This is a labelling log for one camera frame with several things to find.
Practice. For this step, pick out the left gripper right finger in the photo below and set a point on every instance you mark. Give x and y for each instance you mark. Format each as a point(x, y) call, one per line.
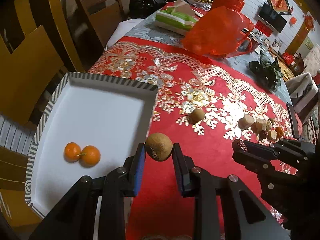
point(244, 216)

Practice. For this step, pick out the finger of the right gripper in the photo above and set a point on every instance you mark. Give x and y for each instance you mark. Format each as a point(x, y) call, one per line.
point(291, 152)
point(258, 165)

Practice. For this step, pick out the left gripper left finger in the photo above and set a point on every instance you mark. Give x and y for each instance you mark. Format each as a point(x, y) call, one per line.
point(95, 205)

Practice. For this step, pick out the dark red jujube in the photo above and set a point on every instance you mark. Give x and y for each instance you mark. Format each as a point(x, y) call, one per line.
point(262, 135)

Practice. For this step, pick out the pale sugarcane chunk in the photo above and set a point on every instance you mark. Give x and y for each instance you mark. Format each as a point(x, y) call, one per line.
point(245, 122)

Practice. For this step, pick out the small orange with stem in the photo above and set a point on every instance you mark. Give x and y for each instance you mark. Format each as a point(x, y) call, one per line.
point(90, 156)

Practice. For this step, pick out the tan longan fruit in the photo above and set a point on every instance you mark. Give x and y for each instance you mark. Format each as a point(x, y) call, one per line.
point(158, 146)

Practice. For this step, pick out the large mandarin orange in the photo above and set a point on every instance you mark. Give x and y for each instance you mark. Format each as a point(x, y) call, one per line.
point(279, 132)

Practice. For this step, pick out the large white sugarcane chunk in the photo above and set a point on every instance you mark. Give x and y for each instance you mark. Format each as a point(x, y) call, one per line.
point(269, 125)

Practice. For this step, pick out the grey jacket on chair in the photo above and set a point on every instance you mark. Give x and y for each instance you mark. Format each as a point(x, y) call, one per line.
point(301, 89)

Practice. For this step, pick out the red gold floral tablecloth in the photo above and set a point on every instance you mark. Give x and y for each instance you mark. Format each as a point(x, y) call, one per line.
point(185, 82)

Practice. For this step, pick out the dark leafy greens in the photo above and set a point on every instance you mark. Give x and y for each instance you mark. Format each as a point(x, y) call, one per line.
point(268, 73)

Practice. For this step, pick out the white tray striped rim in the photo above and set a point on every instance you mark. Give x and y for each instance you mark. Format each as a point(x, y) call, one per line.
point(110, 113)

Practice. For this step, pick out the red plastic bag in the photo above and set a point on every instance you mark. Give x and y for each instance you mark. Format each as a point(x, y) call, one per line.
point(218, 33)

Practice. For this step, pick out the yellow wooden chair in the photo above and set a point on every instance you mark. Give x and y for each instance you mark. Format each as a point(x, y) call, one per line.
point(36, 48)

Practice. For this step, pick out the green white tissue pack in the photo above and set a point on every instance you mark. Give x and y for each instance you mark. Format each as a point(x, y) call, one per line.
point(177, 17)

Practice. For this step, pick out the black plastic bag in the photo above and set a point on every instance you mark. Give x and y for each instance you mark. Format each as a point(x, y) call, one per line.
point(144, 8)

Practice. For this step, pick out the wooden folding chair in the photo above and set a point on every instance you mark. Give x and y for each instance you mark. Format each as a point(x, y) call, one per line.
point(102, 17)

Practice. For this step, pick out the wall mounted television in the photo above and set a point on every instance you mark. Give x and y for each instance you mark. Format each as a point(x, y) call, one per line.
point(269, 15)

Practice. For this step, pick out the red framed wall decoration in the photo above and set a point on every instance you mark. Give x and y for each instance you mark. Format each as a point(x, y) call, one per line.
point(281, 6)

